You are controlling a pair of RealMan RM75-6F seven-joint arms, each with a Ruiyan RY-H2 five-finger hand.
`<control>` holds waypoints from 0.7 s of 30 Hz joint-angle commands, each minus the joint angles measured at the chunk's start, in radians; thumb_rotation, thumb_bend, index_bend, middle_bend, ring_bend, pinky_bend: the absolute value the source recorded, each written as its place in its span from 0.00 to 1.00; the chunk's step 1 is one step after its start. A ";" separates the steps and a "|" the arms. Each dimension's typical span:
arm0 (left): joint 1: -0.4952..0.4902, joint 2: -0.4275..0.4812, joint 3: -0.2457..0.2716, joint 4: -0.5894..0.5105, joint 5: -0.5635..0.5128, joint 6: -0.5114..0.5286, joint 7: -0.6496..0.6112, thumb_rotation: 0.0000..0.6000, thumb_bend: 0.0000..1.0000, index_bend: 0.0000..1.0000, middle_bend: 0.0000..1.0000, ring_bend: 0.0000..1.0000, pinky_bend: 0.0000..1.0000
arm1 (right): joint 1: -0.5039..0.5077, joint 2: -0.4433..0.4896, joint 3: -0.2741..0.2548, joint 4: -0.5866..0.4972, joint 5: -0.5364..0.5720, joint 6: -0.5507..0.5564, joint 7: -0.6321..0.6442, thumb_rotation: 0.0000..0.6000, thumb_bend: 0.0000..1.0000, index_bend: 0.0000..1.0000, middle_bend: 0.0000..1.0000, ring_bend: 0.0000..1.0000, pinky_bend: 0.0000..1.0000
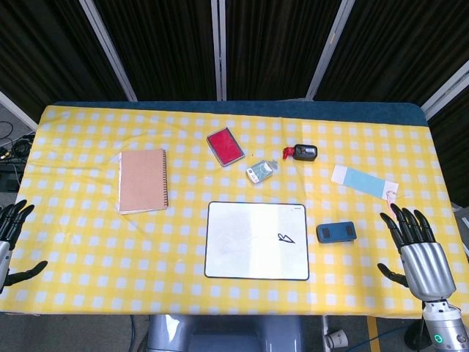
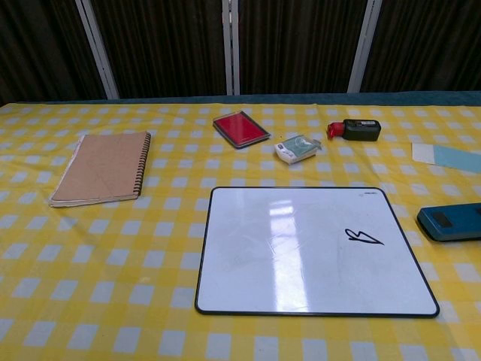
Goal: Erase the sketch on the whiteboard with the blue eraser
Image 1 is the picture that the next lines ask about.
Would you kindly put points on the brown spiral notebook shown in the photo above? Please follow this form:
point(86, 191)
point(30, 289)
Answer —
point(142, 181)

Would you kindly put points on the blue whiteboard eraser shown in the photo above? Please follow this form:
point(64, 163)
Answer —
point(336, 232)

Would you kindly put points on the blue and white bookmark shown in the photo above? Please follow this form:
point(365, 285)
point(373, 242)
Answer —
point(362, 179)

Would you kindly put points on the small clear packaged item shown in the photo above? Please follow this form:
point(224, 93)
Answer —
point(261, 171)

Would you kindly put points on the white whiteboard with black frame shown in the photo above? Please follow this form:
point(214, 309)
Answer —
point(249, 242)

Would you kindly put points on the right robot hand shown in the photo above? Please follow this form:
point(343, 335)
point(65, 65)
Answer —
point(425, 262)

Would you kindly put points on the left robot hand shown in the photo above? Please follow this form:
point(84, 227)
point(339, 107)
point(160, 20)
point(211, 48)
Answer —
point(4, 249)

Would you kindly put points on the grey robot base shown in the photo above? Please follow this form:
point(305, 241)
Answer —
point(223, 335)

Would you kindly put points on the yellow checkered tablecloth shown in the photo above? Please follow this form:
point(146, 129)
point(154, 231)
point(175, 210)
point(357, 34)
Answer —
point(110, 256)

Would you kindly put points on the black bottle with red cap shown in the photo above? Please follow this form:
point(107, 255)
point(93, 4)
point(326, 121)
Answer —
point(302, 152)

